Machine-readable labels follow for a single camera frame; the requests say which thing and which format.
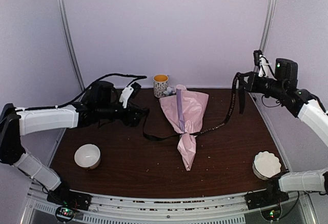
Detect white scalloped bowl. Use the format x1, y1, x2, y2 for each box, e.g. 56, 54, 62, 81
252, 151, 281, 180

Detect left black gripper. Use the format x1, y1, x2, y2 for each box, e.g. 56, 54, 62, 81
98, 100, 148, 127

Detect left aluminium frame post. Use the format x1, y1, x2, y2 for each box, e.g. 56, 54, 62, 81
57, 0, 85, 90

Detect patterned mug orange inside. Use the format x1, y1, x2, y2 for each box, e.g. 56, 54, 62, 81
153, 74, 169, 98

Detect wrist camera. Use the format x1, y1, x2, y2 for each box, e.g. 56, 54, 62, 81
253, 50, 270, 77
119, 82, 141, 109

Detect black lettered ribbon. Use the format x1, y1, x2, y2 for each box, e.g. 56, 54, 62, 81
142, 72, 245, 141

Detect white round bowl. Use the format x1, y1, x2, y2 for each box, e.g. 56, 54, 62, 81
74, 144, 101, 170

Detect purple pink wrapping paper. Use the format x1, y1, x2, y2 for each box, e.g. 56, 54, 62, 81
159, 89, 209, 171

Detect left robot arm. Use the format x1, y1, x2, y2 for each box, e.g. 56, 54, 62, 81
1, 80, 146, 206

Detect right aluminium frame post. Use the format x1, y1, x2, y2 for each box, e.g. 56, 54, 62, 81
248, 0, 279, 91

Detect aluminium frame post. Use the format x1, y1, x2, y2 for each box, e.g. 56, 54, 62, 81
248, 0, 279, 91
57, 0, 85, 90

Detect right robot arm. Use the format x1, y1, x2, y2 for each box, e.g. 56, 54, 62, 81
238, 55, 327, 209

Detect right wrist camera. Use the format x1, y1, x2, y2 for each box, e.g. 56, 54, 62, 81
253, 50, 270, 77

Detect front aluminium rail base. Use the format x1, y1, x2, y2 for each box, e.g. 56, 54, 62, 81
22, 179, 315, 224

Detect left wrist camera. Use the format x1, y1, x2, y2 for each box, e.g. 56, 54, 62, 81
119, 82, 141, 109

